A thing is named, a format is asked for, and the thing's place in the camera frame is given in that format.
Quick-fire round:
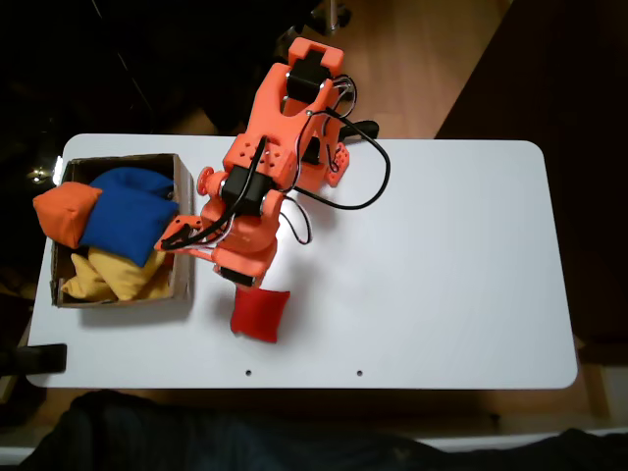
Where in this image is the red bean bag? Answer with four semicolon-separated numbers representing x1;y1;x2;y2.
229;287;291;344

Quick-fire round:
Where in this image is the brown cardboard box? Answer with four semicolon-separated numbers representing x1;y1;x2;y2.
50;153;196;309

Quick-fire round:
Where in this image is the blue bean bag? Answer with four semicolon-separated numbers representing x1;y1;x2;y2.
77;167;181;269

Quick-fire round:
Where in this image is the yellow bean bag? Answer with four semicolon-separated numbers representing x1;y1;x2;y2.
61;252;119;301
86;242;173;301

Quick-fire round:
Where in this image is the large orange bean bag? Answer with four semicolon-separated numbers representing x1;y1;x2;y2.
32;182;103;250

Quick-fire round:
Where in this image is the black clamp at table corner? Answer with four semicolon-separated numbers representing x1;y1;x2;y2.
0;342;68;377

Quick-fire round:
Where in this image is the grey office chair base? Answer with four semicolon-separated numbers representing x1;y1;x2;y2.
274;0;352;50

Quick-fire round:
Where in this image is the orange camera mount with camera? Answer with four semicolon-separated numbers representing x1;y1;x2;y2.
154;214;203;254

